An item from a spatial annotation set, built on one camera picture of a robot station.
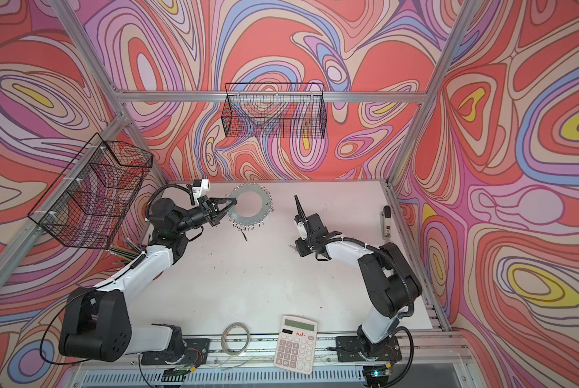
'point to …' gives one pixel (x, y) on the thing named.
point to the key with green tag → (293, 246)
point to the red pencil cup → (127, 250)
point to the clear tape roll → (223, 342)
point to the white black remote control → (386, 215)
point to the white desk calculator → (296, 343)
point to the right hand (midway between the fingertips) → (305, 249)
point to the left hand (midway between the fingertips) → (238, 206)
